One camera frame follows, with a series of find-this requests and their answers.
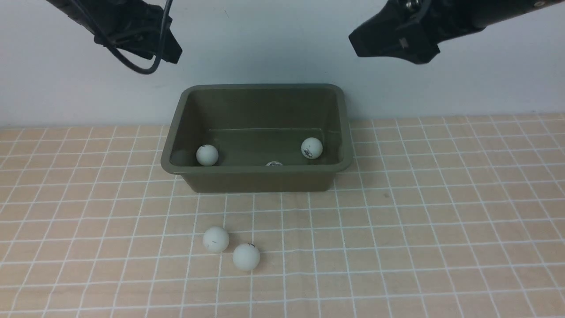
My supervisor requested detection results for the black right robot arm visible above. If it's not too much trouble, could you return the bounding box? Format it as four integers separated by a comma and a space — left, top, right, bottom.
348, 0, 558, 64

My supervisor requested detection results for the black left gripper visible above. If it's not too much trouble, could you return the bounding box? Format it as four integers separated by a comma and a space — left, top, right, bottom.
66, 0, 183, 65

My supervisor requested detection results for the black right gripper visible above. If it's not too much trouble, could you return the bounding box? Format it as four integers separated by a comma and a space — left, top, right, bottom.
348, 0, 484, 64

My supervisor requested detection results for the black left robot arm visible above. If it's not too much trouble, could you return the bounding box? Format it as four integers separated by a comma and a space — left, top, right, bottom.
50, 0, 182, 74

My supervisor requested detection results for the olive green plastic bin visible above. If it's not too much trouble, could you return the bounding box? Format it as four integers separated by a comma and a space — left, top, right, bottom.
161, 84, 354, 193

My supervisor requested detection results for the orange checkered tablecloth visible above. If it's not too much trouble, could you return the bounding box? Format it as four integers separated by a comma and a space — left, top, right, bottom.
0, 114, 565, 318

